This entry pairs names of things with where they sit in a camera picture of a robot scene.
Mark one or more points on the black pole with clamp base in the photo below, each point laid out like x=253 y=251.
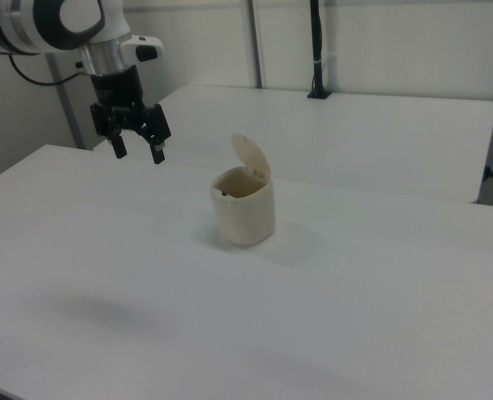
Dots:
x=318 y=50

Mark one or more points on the white table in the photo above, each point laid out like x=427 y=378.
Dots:
x=355 y=137

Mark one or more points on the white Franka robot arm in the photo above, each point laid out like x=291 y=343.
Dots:
x=30 y=21

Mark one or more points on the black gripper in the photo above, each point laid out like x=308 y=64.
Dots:
x=116 y=85

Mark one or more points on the cream trash bin with lid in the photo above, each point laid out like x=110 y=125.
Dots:
x=243 y=212

